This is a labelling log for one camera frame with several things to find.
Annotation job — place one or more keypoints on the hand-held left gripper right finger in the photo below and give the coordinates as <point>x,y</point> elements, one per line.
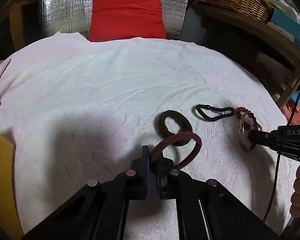
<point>162,177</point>

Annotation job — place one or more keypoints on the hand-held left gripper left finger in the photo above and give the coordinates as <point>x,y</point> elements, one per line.
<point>145,170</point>

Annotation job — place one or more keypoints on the blue cardboard box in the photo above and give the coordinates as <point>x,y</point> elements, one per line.
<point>290,28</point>

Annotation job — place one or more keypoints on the metal bangle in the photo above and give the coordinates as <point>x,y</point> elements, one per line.
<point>243,145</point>

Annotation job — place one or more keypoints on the white towel blanket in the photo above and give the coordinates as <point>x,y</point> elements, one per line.
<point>102,80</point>

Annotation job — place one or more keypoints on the clear plastic bag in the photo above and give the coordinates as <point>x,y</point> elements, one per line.
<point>287,7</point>

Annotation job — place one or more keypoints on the silver foil insulation sheet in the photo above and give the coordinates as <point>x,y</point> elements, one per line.
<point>62,5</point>

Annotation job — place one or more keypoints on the red pillow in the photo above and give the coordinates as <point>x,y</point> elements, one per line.
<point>127,15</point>

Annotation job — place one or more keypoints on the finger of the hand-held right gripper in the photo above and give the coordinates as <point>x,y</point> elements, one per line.
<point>262,136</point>

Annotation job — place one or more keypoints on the orange box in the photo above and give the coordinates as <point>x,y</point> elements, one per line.
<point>1,175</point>

